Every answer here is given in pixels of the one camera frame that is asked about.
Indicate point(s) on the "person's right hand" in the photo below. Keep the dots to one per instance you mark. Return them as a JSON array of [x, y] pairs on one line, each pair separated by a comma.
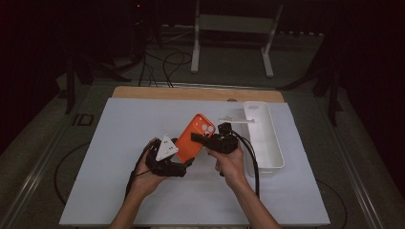
[[232, 167]]

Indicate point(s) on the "person's left hand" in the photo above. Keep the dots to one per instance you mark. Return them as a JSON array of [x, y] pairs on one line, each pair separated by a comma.
[[144, 184]]

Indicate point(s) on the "dark equipment rack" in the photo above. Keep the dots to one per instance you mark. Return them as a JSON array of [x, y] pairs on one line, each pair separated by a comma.
[[141, 28]]

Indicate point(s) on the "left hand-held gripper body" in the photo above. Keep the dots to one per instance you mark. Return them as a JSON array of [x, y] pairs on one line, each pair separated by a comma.
[[165, 167]]

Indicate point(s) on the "black rectangular floor frame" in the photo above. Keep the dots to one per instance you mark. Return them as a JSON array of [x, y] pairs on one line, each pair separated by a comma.
[[83, 119]]

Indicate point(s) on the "black metal frame stand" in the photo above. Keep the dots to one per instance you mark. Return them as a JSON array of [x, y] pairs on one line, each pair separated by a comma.
[[331, 95], [70, 82]]

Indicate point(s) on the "white plastic bin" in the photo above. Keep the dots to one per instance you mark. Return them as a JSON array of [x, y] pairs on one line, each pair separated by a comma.
[[264, 143]]

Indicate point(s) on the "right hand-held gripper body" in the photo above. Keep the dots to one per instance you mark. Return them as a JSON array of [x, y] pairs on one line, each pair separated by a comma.
[[223, 143]]

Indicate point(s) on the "white metal stand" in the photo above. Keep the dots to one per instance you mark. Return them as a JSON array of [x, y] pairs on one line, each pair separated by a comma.
[[234, 24]]

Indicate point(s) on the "orange phone case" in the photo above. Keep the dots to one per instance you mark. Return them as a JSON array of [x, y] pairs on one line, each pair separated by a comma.
[[187, 150]]

